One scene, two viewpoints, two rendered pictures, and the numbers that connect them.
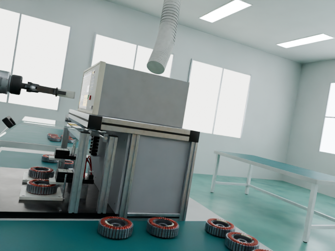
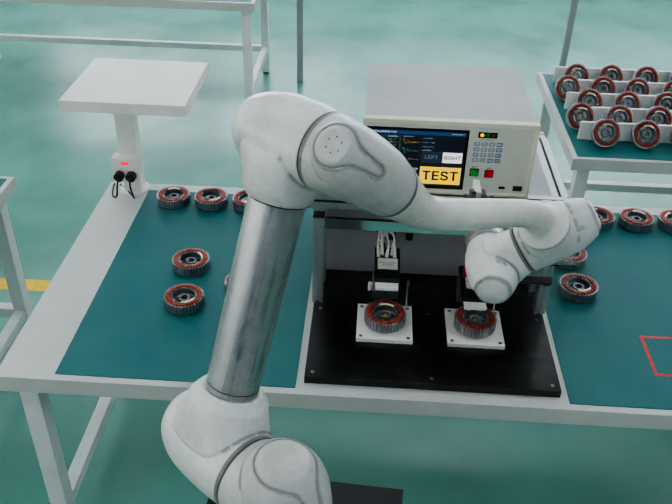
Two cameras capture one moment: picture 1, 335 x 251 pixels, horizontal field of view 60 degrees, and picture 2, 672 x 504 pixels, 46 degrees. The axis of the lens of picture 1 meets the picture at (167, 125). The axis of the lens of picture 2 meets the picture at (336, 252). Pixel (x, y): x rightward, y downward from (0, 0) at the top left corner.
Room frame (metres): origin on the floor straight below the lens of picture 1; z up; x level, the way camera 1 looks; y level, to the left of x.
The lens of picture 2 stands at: (0.72, 2.10, 2.14)
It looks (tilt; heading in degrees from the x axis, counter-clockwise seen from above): 34 degrees down; 297
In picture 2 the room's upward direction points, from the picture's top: 2 degrees clockwise
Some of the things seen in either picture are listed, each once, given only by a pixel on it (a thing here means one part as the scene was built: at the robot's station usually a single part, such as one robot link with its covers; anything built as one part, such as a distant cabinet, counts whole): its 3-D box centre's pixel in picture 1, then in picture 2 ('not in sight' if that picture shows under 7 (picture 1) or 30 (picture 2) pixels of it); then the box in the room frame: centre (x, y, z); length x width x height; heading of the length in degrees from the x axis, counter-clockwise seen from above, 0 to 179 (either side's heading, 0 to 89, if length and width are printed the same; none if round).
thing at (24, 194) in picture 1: (41, 192); (473, 328); (1.14, 0.45, 0.78); 0.15 x 0.15 x 0.01; 25
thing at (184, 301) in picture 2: (50, 158); (184, 299); (1.90, 0.72, 0.77); 0.11 x 0.11 x 0.04
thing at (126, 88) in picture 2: not in sight; (145, 147); (2.31, 0.35, 0.98); 0.37 x 0.35 x 0.46; 25
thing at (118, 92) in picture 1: (128, 97); (443, 126); (1.37, 0.20, 1.22); 0.44 x 0.39 x 0.20; 25
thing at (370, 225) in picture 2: (74, 130); (435, 228); (1.29, 0.41, 1.03); 0.62 x 0.01 x 0.03; 25
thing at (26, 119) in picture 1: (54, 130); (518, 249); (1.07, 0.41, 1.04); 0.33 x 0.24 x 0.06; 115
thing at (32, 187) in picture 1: (42, 186); (474, 321); (1.14, 0.45, 0.80); 0.11 x 0.11 x 0.04
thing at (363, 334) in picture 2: (40, 178); (384, 323); (1.36, 0.55, 0.78); 0.15 x 0.15 x 0.01; 25
